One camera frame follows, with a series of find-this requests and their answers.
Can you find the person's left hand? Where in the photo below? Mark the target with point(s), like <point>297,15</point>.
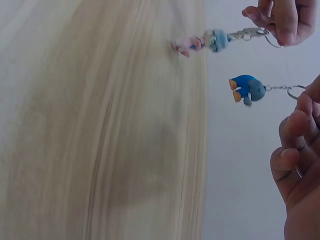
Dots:
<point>292,17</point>

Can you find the person's right hand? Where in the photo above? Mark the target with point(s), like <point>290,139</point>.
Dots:
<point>303,200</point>

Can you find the person's left fingers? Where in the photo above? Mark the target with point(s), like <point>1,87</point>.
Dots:
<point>290,25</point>

